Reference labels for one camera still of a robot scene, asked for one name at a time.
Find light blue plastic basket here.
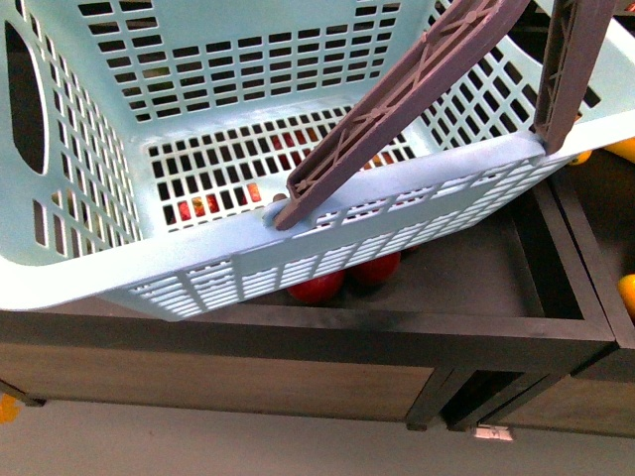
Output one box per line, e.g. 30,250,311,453
1,1,634,320

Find yellow mango lower right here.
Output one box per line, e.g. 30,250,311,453
617,274,635,323

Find yellow mango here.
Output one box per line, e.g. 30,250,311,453
569,138,635,166
617,274,635,323

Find yellow mango upper right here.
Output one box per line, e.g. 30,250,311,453
569,138,635,166

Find red apple front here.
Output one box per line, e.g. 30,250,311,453
287,271,345,304

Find red apple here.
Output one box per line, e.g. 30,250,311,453
287,271,345,304
348,252,401,287

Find red apple behind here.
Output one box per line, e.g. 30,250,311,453
348,252,401,287

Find white floor label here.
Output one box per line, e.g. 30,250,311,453
471,425,515,442

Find yellow floor tape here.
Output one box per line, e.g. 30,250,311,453
0,394,21,424

